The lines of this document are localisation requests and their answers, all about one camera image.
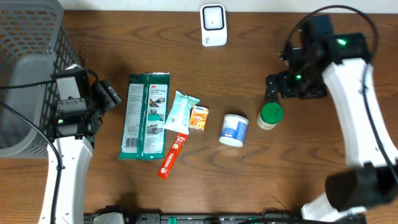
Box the green lid white jar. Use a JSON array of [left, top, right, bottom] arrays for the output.
[[257, 103, 284, 130]]

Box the white blue label jar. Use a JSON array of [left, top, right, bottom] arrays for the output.
[[219, 114, 249, 147]]

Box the green white gloves packet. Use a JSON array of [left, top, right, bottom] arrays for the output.
[[119, 72, 170, 160]]

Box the small orange box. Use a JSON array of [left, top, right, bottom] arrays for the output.
[[189, 106, 210, 131]]

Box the light green snack packet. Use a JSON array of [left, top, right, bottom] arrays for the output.
[[164, 91, 200, 135]]

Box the red white snack packet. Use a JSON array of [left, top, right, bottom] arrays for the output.
[[157, 133, 188, 179]]

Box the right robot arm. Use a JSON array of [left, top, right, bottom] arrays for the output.
[[257, 14, 397, 222]]

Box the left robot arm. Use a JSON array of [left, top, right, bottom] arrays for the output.
[[39, 64, 121, 223]]

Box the white barcode scanner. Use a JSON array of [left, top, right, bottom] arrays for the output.
[[200, 4, 228, 47]]

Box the grey plastic mesh basket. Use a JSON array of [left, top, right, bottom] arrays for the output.
[[0, 0, 81, 159]]

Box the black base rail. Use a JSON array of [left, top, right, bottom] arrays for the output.
[[83, 205, 368, 224]]

